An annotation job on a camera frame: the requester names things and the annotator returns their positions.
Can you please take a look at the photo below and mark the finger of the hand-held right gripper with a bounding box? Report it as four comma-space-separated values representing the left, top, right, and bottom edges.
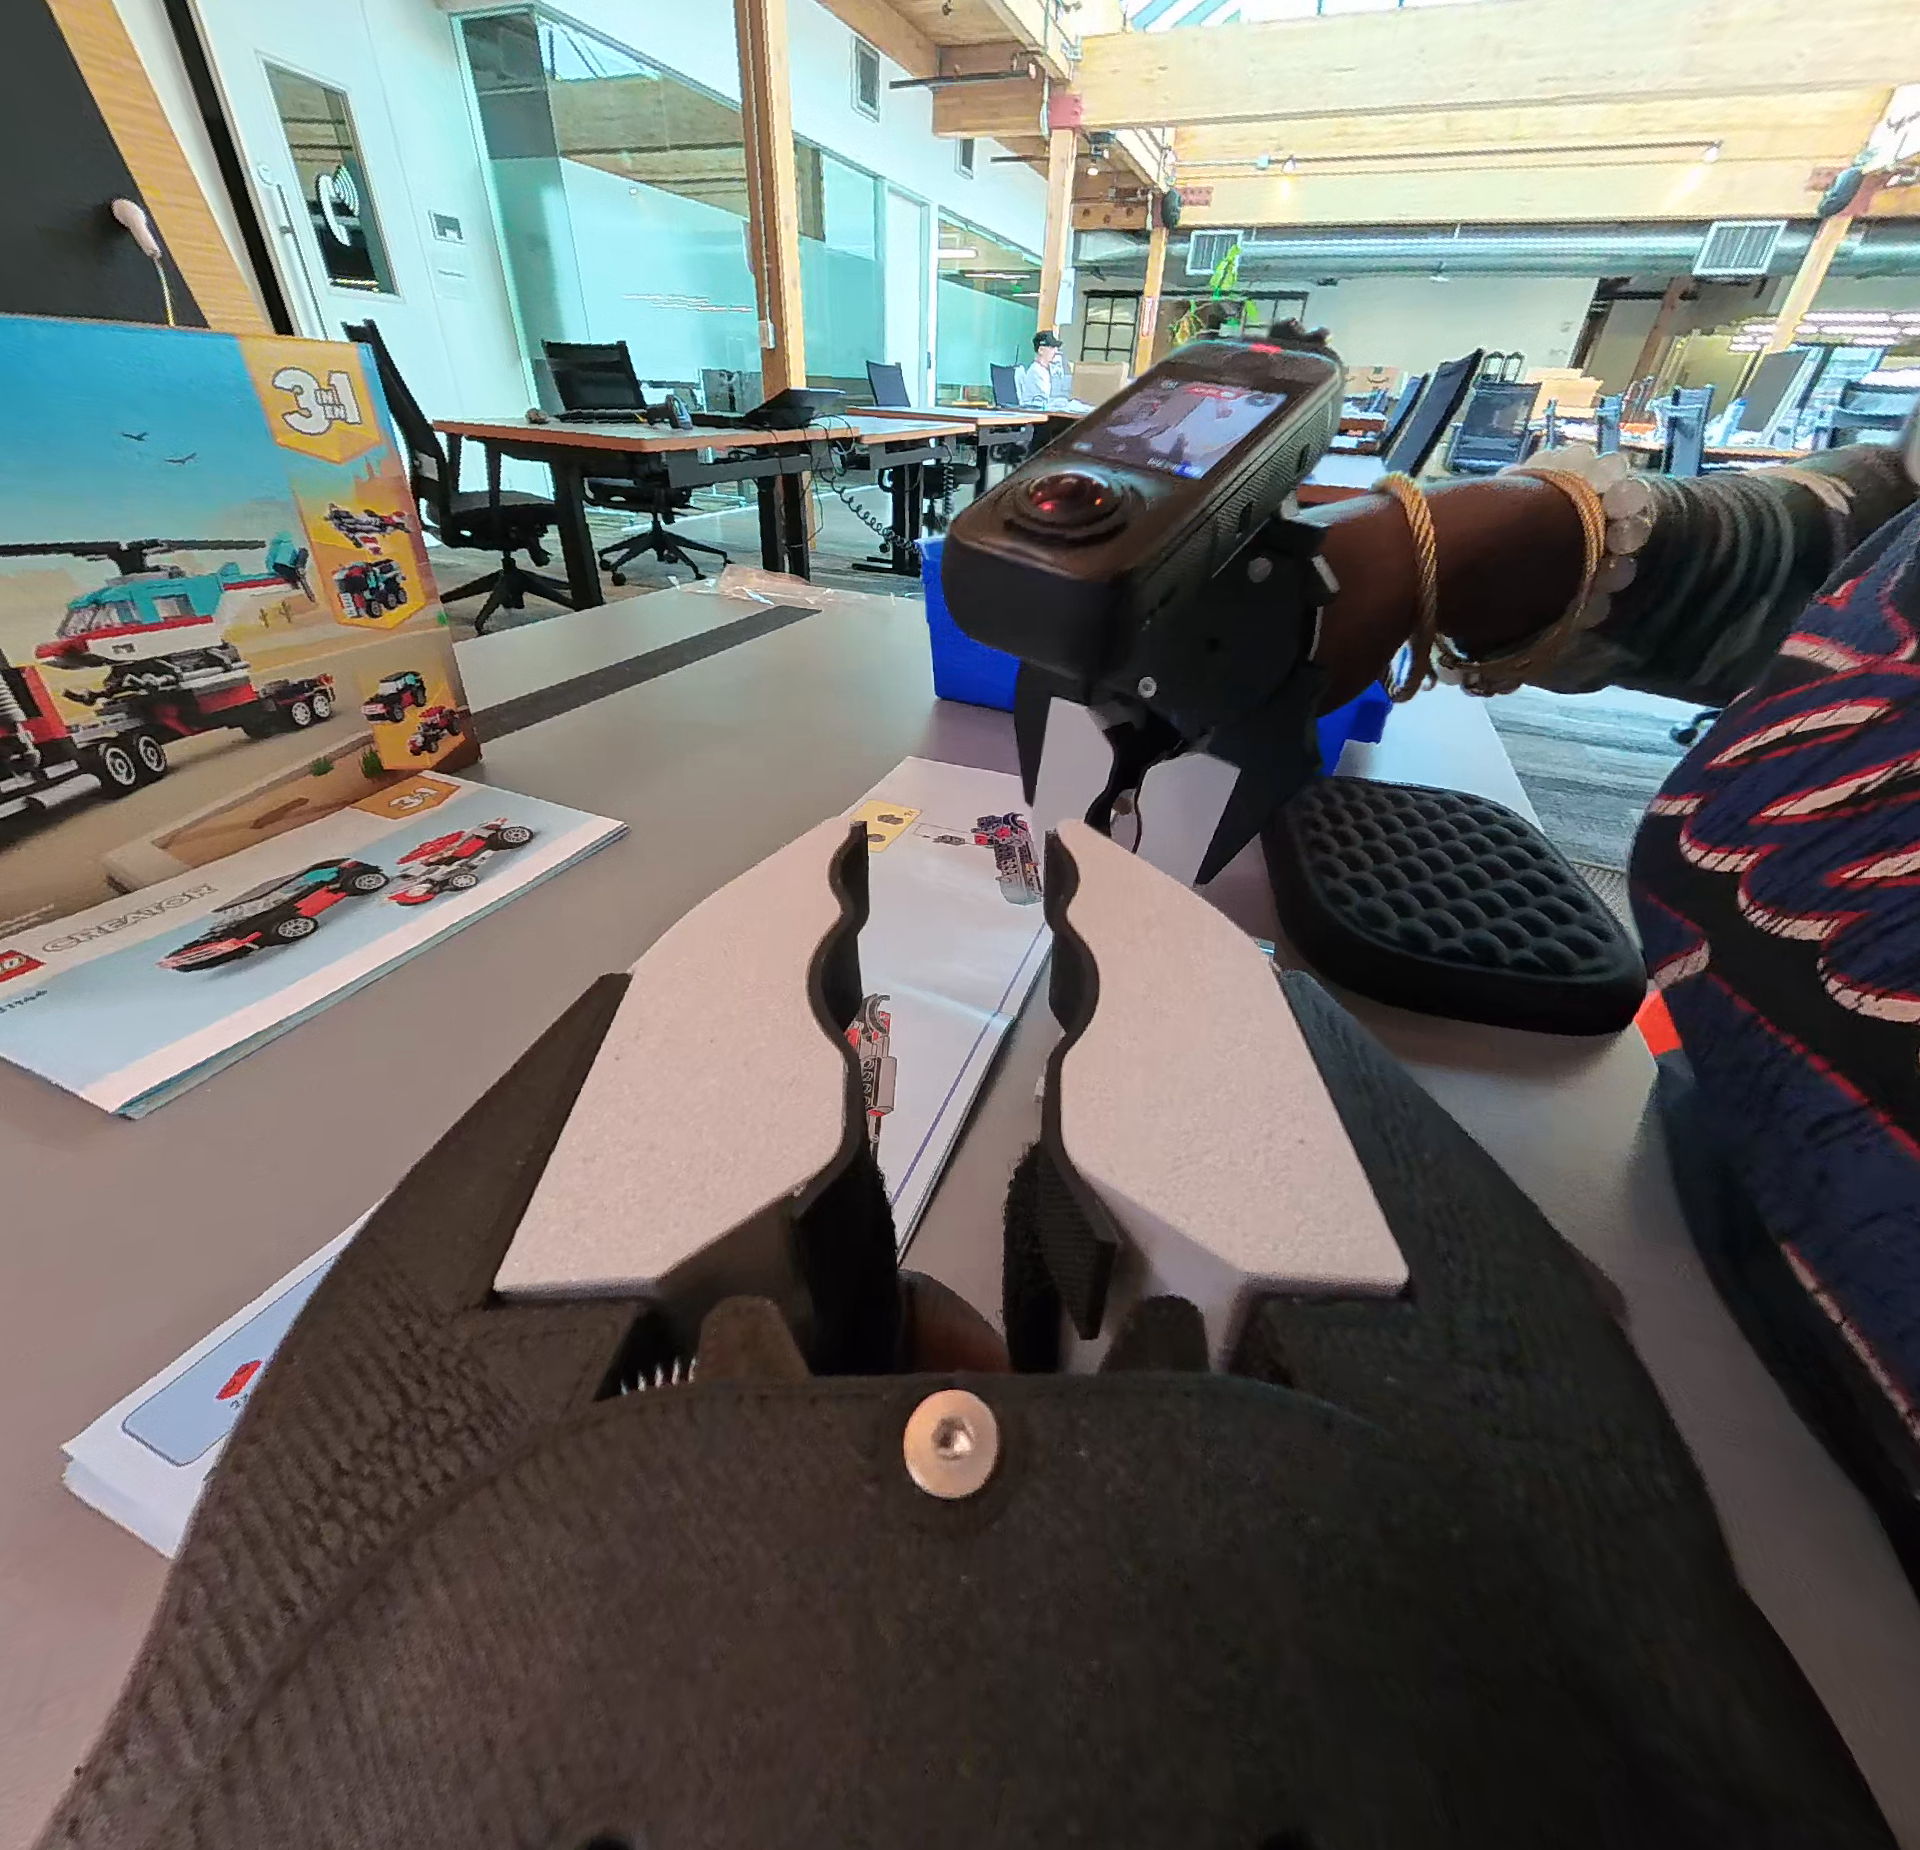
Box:
1130, 737, 1331, 889
1013, 665, 1161, 840

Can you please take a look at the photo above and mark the black wall panel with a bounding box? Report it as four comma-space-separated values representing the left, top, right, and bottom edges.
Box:
0, 0, 211, 328

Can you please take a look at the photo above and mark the white bead bracelet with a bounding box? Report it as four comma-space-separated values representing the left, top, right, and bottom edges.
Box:
1515, 447, 1657, 637

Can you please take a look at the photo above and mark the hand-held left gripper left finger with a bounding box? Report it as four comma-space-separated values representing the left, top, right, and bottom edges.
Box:
490, 820, 904, 1377

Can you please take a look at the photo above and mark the grey desk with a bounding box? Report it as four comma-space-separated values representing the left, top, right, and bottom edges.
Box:
0, 587, 1920, 1850

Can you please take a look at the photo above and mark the white wall cable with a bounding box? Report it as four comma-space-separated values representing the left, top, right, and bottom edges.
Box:
109, 195, 185, 328

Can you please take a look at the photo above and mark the wooden-top office desk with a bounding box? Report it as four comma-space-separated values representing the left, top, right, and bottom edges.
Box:
838, 403, 1052, 577
429, 406, 903, 609

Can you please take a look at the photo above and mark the blue plastic bin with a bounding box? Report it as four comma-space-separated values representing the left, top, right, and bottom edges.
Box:
917, 533, 1396, 791

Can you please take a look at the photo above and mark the metal air duct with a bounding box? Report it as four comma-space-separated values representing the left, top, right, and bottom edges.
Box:
1073, 215, 1920, 283

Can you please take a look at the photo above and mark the open instruction booklet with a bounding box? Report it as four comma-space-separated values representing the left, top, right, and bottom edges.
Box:
60, 751, 1058, 1560

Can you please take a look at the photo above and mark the closed instruction booklet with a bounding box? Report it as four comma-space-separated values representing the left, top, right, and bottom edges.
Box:
0, 771, 632, 1121

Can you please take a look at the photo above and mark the black office chair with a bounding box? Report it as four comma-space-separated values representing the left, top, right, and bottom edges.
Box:
340, 318, 579, 637
540, 336, 731, 587

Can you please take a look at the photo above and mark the person's right hand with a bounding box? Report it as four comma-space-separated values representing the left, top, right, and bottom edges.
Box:
1307, 485, 1428, 716

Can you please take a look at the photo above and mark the person's patterned blue garment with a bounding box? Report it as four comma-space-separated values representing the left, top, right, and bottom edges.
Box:
1626, 497, 1920, 1544

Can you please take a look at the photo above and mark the black dimpled wrist pad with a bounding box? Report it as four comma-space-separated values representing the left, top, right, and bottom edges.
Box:
1264, 772, 1651, 1041

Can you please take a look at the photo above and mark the black monitor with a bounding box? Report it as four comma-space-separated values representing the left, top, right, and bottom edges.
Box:
1380, 349, 1487, 478

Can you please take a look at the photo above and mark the toy set cardboard box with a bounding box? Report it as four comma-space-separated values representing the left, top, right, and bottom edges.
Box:
0, 313, 485, 940

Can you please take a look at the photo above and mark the coiled black cable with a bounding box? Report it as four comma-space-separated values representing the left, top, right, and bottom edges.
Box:
833, 478, 925, 562

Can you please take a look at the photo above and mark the person's right forearm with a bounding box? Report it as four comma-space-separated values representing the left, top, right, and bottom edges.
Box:
1408, 447, 1920, 711

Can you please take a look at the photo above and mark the gold bracelet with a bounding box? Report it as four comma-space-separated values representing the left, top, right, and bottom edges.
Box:
1371, 472, 1444, 704
1430, 465, 1614, 696

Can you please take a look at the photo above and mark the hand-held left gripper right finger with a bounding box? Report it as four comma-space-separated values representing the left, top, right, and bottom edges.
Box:
999, 816, 1413, 1377

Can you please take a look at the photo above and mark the wooden column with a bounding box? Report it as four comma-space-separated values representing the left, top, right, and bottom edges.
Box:
727, 0, 814, 401

